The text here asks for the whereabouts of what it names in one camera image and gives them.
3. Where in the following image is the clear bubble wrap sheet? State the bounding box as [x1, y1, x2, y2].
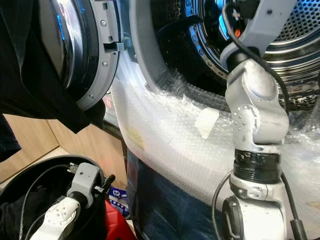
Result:
[111, 50, 320, 211]

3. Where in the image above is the white tape piece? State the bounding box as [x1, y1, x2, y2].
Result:
[194, 107, 221, 140]

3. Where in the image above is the dark navy hanging garment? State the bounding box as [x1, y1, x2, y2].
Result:
[0, 115, 22, 162]

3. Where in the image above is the blue and white package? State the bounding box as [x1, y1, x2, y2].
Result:
[107, 187, 128, 217]

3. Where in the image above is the black right elbow cable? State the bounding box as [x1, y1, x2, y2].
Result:
[211, 172, 233, 236]

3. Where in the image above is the black garment draped over door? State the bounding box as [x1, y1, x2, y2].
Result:
[0, 0, 101, 135]

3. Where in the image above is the perforated steel washer drum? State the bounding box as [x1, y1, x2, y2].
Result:
[150, 0, 320, 113]

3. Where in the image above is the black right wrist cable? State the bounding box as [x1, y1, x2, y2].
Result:
[222, 2, 291, 116]

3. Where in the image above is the dark blue washing machine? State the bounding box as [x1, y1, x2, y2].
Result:
[102, 0, 320, 240]

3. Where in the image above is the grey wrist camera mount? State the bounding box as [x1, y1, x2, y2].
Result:
[67, 162, 102, 208]
[220, 0, 299, 57]

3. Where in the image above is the grey rimmed glass washer door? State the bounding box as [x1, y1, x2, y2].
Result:
[52, 0, 123, 112]

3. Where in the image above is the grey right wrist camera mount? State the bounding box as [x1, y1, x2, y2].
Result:
[220, 0, 299, 57]

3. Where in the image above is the black round laundry bucket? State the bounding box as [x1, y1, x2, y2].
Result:
[0, 155, 111, 240]

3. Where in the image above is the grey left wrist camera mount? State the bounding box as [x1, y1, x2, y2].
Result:
[67, 162, 102, 208]

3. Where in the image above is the red plastic container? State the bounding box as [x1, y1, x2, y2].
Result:
[104, 200, 133, 240]

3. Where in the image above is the grey rubber door gasket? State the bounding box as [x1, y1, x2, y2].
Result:
[128, 0, 173, 93]

